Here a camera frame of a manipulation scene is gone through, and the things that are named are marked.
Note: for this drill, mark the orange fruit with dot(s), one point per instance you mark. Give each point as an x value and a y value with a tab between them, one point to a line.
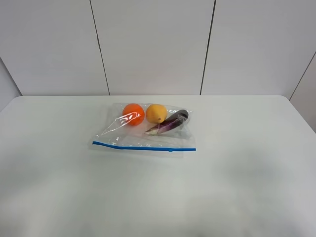
134	114

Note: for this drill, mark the purple eggplant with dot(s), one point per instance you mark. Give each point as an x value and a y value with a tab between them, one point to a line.
174	121

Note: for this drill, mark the clear zip bag blue zipper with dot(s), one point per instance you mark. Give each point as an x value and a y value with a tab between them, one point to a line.
117	135

